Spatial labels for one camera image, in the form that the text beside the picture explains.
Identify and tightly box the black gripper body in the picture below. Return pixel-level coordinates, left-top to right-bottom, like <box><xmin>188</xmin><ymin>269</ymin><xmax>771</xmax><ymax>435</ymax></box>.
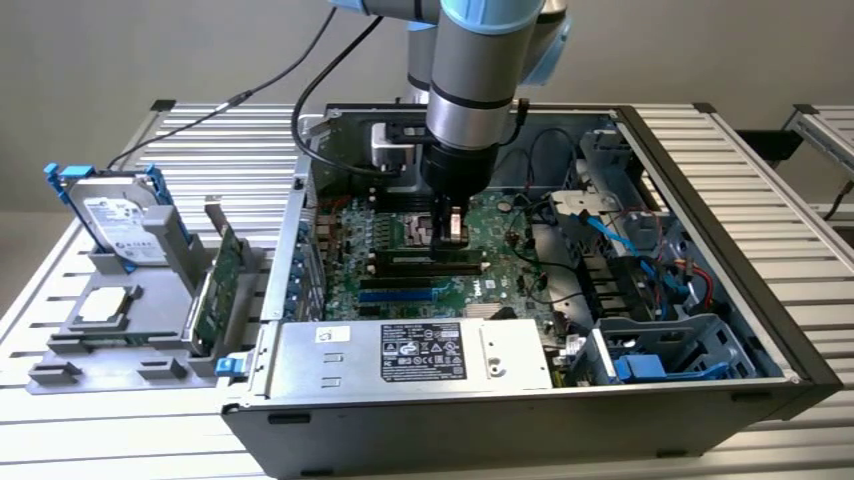
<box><xmin>417</xmin><ymin>141</ymin><xmax>496</xmax><ymax>202</ymax></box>

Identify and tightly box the CPU socket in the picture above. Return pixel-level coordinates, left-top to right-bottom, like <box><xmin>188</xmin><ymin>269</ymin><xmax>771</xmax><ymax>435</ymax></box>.
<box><xmin>391</xmin><ymin>211</ymin><xmax>441</xmax><ymax>249</ymax></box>

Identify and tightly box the green Dell motherboard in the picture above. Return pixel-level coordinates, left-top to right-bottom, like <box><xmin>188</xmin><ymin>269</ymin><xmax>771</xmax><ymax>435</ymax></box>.
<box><xmin>317</xmin><ymin>186</ymin><xmax>583</xmax><ymax>322</ymax></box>

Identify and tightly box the black expansion slot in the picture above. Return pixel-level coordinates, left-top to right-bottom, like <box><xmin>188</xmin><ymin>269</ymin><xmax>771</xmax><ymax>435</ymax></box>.
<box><xmin>357</xmin><ymin>277</ymin><xmax>436</xmax><ymax>293</ymax></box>

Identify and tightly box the blue expansion slot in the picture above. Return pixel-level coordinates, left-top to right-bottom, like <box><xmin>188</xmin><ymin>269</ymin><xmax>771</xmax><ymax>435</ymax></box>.
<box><xmin>357</xmin><ymin>289</ymin><xmax>437</xmax><ymax>305</ymax></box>

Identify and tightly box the silver chipset heatsink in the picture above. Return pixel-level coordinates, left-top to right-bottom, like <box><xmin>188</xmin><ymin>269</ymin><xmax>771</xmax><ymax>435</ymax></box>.
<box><xmin>464</xmin><ymin>303</ymin><xmax>516</xmax><ymax>321</ymax></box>

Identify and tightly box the grey metal disk bay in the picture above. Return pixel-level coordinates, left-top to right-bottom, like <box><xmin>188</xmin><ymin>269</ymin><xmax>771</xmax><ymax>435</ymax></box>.
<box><xmin>549</xmin><ymin>127</ymin><xmax>671</xmax><ymax>251</ymax></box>

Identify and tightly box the silver power supply unit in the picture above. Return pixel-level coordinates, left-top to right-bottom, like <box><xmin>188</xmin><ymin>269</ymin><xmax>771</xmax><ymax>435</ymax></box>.
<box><xmin>264</xmin><ymin>316</ymin><xmax>556</xmax><ymax>397</ymax></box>

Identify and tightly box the green graphics card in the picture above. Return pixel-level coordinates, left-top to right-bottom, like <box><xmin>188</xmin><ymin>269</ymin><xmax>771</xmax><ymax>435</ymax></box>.
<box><xmin>186</xmin><ymin>196</ymin><xmax>253</xmax><ymax>359</ymax></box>

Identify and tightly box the grey disk bay with blue clip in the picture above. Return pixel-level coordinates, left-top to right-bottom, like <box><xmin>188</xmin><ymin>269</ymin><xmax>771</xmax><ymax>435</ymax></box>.
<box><xmin>576</xmin><ymin>311</ymin><xmax>751</xmax><ymax>387</ymax></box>

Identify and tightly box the open black PC case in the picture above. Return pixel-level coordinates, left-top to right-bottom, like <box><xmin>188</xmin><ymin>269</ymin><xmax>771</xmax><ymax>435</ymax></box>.
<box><xmin>218</xmin><ymin>101</ymin><xmax>844</xmax><ymax>479</ymax></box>

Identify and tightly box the blue case latch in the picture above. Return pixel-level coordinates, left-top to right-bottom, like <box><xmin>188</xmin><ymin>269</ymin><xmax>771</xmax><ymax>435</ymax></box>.
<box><xmin>214</xmin><ymin>352</ymin><xmax>249</xmax><ymax>382</ymax></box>

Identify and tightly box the silver hard disk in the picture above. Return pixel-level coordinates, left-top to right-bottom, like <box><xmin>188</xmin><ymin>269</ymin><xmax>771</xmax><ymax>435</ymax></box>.
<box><xmin>68</xmin><ymin>172</ymin><xmax>169</xmax><ymax>267</ymax></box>

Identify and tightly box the grey parts rack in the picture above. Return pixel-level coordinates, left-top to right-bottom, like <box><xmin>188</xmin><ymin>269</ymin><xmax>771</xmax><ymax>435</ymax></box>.
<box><xmin>24</xmin><ymin>203</ymin><xmax>276</xmax><ymax>397</ymax></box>

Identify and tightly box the silver CPU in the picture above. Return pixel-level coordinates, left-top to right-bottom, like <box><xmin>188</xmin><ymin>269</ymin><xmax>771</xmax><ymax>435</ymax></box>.
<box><xmin>70</xmin><ymin>286</ymin><xmax>136</xmax><ymax>327</ymax></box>

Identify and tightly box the neighbouring slatted metal table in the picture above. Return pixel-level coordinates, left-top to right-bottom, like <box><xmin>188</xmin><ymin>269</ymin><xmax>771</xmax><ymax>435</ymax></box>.
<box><xmin>781</xmin><ymin>103</ymin><xmax>854</xmax><ymax>177</ymax></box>

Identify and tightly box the blue disk caddy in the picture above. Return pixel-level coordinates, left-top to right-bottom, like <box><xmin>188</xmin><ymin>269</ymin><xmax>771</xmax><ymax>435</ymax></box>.
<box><xmin>41</xmin><ymin>161</ymin><xmax>176</xmax><ymax>274</ymax></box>

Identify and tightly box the black power wire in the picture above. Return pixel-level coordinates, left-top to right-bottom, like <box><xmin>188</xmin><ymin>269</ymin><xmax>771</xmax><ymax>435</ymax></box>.
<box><xmin>500</xmin><ymin>127</ymin><xmax>592</xmax><ymax>286</ymax></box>

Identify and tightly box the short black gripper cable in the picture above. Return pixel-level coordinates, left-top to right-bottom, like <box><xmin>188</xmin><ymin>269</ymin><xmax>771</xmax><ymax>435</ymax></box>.
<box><xmin>511</xmin><ymin>96</ymin><xmax>532</xmax><ymax>147</ymax></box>

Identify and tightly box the blue SATA wire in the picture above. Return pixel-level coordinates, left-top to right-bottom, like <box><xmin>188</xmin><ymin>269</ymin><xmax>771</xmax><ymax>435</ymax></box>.
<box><xmin>576</xmin><ymin>210</ymin><xmax>692</xmax><ymax>304</ymax></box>

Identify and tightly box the thick black camera cable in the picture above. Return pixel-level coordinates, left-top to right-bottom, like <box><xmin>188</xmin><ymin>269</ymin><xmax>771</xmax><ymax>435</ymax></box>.
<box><xmin>293</xmin><ymin>13</ymin><xmax>409</xmax><ymax>176</ymax></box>

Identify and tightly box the red wire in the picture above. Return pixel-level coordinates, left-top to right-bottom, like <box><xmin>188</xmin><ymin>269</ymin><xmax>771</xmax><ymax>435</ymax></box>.
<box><xmin>687</xmin><ymin>265</ymin><xmax>717</xmax><ymax>308</ymax></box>

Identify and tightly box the thin black cable with connector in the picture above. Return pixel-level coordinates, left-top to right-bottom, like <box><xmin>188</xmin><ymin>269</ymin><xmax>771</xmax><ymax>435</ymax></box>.
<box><xmin>105</xmin><ymin>6</ymin><xmax>338</xmax><ymax>169</ymax></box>

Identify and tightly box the black cable beside neighbouring table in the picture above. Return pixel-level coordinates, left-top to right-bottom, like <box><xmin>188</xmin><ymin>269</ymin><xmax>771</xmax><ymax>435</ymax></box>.
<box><xmin>820</xmin><ymin>180</ymin><xmax>854</xmax><ymax>222</ymax></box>

